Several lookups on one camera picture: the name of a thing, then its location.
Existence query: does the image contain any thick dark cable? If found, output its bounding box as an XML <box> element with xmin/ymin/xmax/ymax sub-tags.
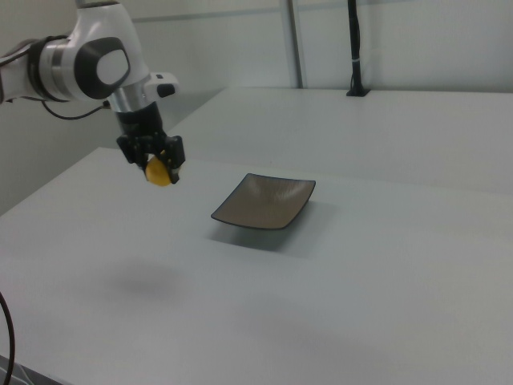
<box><xmin>0</xmin><ymin>290</ymin><xmax>17</xmax><ymax>385</ymax></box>

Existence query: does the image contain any vertical metal frame post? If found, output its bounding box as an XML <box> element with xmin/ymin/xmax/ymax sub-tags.
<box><xmin>287</xmin><ymin>0</ymin><xmax>309</xmax><ymax>89</ymax></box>

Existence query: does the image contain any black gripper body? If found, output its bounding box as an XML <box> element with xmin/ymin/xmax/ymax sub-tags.
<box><xmin>115</xmin><ymin>102</ymin><xmax>166</xmax><ymax>140</ymax></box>

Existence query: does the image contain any black camera stand pole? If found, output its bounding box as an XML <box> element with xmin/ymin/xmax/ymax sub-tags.
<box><xmin>345</xmin><ymin>0</ymin><xmax>371</xmax><ymax>98</ymax></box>

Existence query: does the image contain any square brown ceramic plate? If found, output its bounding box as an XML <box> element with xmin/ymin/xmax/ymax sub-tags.
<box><xmin>210</xmin><ymin>172</ymin><xmax>317</xmax><ymax>232</ymax></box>

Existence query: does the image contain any yellow potato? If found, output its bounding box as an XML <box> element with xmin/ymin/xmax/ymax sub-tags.
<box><xmin>144</xmin><ymin>151</ymin><xmax>176</xmax><ymax>188</ymax></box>

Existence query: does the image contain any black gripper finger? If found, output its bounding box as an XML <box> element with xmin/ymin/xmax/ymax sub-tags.
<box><xmin>154</xmin><ymin>135</ymin><xmax>186</xmax><ymax>185</ymax></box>
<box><xmin>116</xmin><ymin>136</ymin><xmax>151</xmax><ymax>169</ymax></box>

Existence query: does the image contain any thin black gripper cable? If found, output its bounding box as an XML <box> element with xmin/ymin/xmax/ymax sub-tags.
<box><xmin>41</xmin><ymin>99</ymin><xmax>111</xmax><ymax>121</ymax></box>

